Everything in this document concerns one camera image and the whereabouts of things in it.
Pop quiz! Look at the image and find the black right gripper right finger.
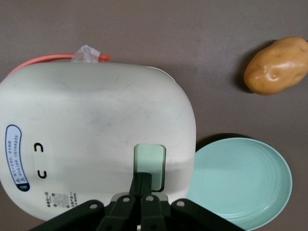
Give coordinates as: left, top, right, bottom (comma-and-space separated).
140, 174, 249, 231

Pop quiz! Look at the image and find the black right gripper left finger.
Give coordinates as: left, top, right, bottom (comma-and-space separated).
28, 173, 144, 231

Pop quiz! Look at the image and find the pale green round plate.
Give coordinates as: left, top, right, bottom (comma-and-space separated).
186, 137, 294, 231

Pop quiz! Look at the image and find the white rice cooker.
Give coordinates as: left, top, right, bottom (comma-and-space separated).
0, 44, 196, 224

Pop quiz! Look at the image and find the brown table mat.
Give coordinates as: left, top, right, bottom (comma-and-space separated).
0, 0, 308, 231

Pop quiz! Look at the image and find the brown potato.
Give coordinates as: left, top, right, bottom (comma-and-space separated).
243, 36, 308, 96

